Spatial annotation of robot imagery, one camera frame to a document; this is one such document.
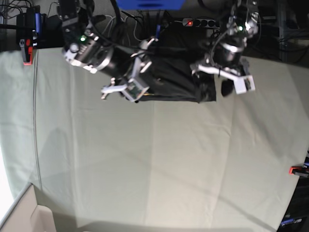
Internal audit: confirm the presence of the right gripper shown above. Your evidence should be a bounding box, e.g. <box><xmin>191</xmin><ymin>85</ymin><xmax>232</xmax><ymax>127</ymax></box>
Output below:
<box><xmin>101</xmin><ymin>37</ymin><xmax>157</xmax><ymax>99</ymax></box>

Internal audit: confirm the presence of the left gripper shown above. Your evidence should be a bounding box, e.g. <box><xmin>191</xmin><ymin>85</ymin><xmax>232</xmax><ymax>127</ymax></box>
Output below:
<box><xmin>190</xmin><ymin>43</ymin><xmax>251</xmax><ymax>102</ymax></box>

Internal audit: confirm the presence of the black t-shirt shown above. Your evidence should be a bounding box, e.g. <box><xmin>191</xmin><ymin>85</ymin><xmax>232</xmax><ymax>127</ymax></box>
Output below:
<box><xmin>140</xmin><ymin>24</ymin><xmax>216</xmax><ymax>103</ymax></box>

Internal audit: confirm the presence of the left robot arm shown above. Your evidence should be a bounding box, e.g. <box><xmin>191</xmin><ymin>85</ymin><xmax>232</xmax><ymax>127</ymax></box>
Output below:
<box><xmin>191</xmin><ymin>0</ymin><xmax>259</xmax><ymax>97</ymax></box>

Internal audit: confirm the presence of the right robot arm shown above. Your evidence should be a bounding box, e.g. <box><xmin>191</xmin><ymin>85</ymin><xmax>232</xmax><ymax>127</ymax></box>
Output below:
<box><xmin>58</xmin><ymin>0</ymin><xmax>158</xmax><ymax>102</ymax></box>

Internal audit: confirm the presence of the blue box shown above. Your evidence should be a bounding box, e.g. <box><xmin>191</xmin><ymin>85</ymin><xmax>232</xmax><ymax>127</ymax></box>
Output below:
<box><xmin>116</xmin><ymin>0</ymin><xmax>185</xmax><ymax>10</ymax></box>

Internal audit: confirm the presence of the black power strip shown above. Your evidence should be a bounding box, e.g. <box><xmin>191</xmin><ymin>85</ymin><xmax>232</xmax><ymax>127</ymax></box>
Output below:
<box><xmin>182</xmin><ymin>18</ymin><xmax>220</xmax><ymax>29</ymax></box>

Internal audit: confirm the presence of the black round bag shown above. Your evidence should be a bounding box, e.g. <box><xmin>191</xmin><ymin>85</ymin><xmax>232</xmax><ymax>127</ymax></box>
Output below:
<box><xmin>46</xmin><ymin>15</ymin><xmax>65</xmax><ymax>48</ymax></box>

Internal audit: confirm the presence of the left red black clamp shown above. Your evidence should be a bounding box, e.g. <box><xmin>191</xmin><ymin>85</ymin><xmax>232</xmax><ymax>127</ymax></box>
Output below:
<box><xmin>19</xmin><ymin>39</ymin><xmax>33</xmax><ymax>65</ymax></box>

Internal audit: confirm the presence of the red black clamp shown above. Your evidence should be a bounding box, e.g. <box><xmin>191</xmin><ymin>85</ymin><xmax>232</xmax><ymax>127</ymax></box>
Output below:
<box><xmin>19</xmin><ymin>39</ymin><xmax>33</xmax><ymax>65</ymax></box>
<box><xmin>289</xmin><ymin>166</ymin><xmax>309</xmax><ymax>178</ymax></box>

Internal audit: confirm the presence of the right red black clamp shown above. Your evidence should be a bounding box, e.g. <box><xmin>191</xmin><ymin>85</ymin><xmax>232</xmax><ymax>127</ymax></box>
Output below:
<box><xmin>289</xmin><ymin>166</ymin><xmax>309</xmax><ymax>178</ymax></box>

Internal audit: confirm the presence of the black equipment box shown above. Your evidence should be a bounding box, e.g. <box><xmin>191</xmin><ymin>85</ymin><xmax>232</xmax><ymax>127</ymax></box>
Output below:
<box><xmin>277</xmin><ymin>177</ymin><xmax>309</xmax><ymax>232</ymax></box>

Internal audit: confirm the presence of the cardboard box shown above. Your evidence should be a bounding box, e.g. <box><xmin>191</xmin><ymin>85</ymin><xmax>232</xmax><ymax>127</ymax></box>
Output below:
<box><xmin>0</xmin><ymin>183</ymin><xmax>56</xmax><ymax>232</ymax></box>

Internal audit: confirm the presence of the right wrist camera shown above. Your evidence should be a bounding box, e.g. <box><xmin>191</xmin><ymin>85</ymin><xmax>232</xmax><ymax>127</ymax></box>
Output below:
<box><xmin>122</xmin><ymin>77</ymin><xmax>149</xmax><ymax>102</ymax></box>

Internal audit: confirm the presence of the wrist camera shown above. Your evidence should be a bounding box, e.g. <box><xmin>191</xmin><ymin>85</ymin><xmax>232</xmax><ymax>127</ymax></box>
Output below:
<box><xmin>233</xmin><ymin>75</ymin><xmax>255</xmax><ymax>95</ymax></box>
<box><xmin>122</xmin><ymin>77</ymin><xmax>149</xmax><ymax>102</ymax></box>

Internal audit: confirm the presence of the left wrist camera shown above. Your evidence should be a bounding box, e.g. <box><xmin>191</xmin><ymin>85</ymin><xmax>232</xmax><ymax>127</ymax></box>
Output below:
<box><xmin>233</xmin><ymin>75</ymin><xmax>255</xmax><ymax>95</ymax></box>

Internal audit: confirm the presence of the white cable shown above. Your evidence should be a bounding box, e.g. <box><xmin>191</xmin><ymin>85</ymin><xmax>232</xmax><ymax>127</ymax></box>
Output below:
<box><xmin>103</xmin><ymin>14</ymin><xmax>155</xmax><ymax>46</ymax></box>

